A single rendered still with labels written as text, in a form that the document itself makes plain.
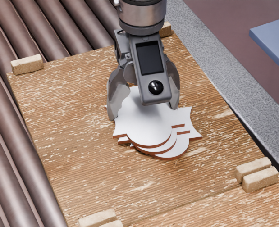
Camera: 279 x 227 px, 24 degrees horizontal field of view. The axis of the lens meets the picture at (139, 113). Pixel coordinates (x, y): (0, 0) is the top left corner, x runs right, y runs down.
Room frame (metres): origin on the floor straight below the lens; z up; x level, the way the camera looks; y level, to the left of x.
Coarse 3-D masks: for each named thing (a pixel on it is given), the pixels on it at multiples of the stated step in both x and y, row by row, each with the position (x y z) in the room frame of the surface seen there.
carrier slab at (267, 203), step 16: (224, 192) 0.65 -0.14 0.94; (240, 192) 0.65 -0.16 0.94; (256, 192) 0.65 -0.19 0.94; (272, 192) 0.65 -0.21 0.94; (192, 208) 0.61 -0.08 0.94; (208, 208) 0.61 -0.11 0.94; (224, 208) 0.61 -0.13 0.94; (240, 208) 0.61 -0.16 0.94; (256, 208) 0.61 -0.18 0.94; (272, 208) 0.61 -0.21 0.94; (144, 224) 0.58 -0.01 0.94; (160, 224) 0.58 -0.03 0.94; (176, 224) 0.58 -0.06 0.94; (192, 224) 0.58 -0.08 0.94; (208, 224) 0.58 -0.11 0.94; (224, 224) 0.58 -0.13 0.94; (240, 224) 0.58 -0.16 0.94; (256, 224) 0.58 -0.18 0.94; (272, 224) 0.58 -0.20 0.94
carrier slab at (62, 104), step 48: (48, 96) 0.87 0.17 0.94; (96, 96) 0.87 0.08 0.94; (192, 96) 0.87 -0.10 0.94; (48, 144) 0.75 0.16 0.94; (96, 144) 0.75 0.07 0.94; (192, 144) 0.75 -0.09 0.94; (240, 144) 0.75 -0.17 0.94; (96, 192) 0.65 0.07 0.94; (144, 192) 0.65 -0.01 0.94; (192, 192) 0.65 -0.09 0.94
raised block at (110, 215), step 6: (108, 210) 0.59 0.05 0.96; (90, 216) 0.58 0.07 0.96; (96, 216) 0.58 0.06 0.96; (102, 216) 0.58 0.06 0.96; (108, 216) 0.58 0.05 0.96; (114, 216) 0.58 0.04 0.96; (78, 222) 0.57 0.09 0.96; (84, 222) 0.57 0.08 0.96; (90, 222) 0.57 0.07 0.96; (96, 222) 0.57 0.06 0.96; (102, 222) 0.57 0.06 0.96; (108, 222) 0.58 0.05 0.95
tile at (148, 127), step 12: (132, 96) 0.84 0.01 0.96; (132, 108) 0.81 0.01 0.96; (144, 108) 0.81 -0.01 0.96; (156, 108) 0.81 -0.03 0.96; (168, 108) 0.81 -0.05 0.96; (120, 120) 0.78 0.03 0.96; (132, 120) 0.78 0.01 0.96; (144, 120) 0.78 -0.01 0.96; (156, 120) 0.78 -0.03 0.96; (168, 120) 0.78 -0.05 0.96; (180, 120) 0.78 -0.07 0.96; (120, 132) 0.75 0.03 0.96; (132, 132) 0.75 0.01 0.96; (144, 132) 0.75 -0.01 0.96; (156, 132) 0.75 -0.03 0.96; (168, 132) 0.75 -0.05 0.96; (144, 144) 0.73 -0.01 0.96; (156, 144) 0.73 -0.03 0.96
